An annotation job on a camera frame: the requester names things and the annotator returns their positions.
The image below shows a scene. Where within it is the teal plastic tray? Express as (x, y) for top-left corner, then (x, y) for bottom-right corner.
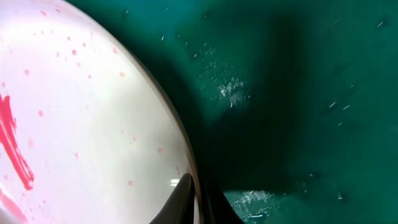
(74, 0), (397, 223)

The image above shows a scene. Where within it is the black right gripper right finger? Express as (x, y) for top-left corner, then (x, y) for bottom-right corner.
(200, 178), (244, 224)

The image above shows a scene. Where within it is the white plate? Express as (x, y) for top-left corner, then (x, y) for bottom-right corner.
(1, 0), (192, 223)

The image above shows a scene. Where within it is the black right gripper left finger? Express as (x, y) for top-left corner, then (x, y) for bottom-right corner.
(150, 173), (195, 224)

